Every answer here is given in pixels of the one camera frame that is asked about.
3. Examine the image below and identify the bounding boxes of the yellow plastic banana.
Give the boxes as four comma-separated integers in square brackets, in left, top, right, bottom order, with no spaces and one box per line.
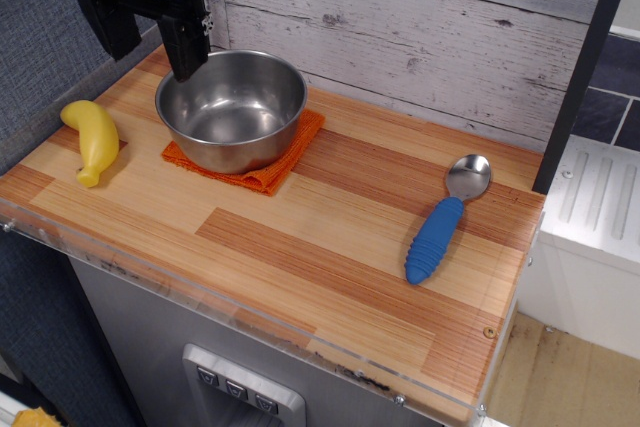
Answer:
[60,100,120,188]

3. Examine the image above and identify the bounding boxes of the orange folded cloth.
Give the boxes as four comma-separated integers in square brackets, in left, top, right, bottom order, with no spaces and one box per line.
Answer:
[161,110,325,196]

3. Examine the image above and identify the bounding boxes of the silver metal bowl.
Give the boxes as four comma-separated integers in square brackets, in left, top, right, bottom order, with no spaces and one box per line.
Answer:
[155,50,307,174]

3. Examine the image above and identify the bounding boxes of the black right frame post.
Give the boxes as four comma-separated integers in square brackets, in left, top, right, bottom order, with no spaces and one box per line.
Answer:
[532,0,621,195]

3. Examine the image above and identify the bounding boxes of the silver toy fridge cabinet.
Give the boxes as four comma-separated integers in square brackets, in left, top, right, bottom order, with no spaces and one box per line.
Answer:
[71,259,434,426]

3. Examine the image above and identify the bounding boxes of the grey dispenser button panel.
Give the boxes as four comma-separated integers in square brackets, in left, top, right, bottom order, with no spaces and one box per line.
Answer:
[182,343,307,426]

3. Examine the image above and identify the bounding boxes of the clear acrylic table edge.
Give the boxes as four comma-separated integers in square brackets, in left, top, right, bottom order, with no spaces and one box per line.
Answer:
[1,186,494,426]

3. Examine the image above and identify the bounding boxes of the blue handled metal spoon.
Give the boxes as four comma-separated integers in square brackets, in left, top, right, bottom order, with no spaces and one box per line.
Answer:
[404,154,492,285]

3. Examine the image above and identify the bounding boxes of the white toy sink unit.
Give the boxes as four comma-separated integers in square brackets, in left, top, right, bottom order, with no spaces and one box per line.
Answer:
[517,136,639,357]

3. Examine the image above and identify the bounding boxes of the yellow object bottom left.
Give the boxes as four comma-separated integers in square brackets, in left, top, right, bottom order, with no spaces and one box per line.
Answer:
[11,408,62,427]

